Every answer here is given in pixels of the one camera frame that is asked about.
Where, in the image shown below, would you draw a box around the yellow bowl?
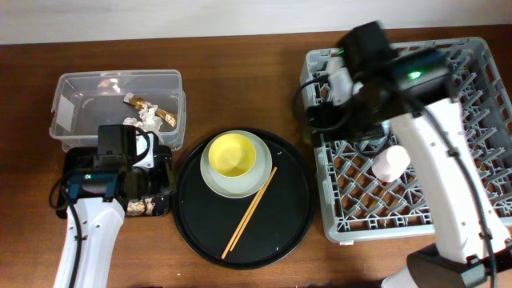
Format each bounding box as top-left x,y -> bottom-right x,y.
208,133 -> 257,178

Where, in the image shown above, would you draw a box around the wooden chopstick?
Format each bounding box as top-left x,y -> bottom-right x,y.
228,167 -> 278,252
220,166 -> 277,260

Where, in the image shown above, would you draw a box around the clear plastic bin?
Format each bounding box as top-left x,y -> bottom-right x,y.
49,70 -> 186,151

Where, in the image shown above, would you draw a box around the black rectangular tray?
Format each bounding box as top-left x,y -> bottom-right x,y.
61,147 -> 171,217

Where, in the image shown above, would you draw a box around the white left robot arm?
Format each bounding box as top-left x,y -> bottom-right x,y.
49,125 -> 176,287

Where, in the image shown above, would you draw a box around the gold foil wrapper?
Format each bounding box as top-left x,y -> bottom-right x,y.
123,93 -> 178,127

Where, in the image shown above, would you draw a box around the round black tray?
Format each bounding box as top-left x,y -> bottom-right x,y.
173,130 -> 315,270

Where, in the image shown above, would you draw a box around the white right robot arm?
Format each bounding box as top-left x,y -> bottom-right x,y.
306,22 -> 511,287

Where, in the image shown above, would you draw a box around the food scraps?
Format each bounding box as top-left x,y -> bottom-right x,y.
126,198 -> 155,217

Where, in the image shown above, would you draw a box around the pink cup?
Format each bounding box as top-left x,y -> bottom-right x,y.
371,145 -> 411,182

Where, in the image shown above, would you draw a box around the white tissue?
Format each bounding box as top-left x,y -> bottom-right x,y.
122,104 -> 163,134

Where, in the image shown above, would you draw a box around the grey-green ceramic plate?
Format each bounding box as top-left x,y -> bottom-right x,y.
200,130 -> 273,198

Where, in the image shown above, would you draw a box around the grey dishwasher rack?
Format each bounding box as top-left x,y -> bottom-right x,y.
314,38 -> 511,245

